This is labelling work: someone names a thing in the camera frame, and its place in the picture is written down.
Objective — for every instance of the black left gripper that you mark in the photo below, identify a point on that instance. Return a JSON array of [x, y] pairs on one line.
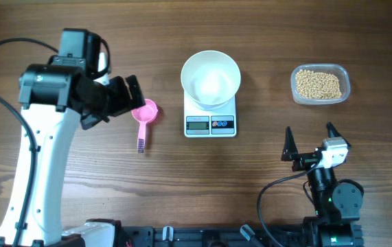
[[124, 102]]

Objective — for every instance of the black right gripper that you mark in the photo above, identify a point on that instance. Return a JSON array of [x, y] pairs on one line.
[[290, 154]]

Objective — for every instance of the pink plastic measuring scoop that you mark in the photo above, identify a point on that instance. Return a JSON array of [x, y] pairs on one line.
[[144, 115]]

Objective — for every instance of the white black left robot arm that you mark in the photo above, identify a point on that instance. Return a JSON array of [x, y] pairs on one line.
[[70, 91]]

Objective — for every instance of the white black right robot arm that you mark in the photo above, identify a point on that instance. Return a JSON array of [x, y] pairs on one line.
[[337, 203]]

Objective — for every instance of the white digital kitchen scale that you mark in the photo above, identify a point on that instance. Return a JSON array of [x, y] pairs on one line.
[[217, 122]]

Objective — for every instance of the white bowl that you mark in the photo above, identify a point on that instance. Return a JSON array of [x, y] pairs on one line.
[[210, 78]]

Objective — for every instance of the pile of soybeans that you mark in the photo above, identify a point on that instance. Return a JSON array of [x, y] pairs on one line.
[[317, 85]]

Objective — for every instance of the clear plastic bean container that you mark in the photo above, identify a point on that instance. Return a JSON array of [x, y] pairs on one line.
[[334, 69]]

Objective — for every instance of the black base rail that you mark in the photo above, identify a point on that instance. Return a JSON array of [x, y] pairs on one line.
[[282, 235]]

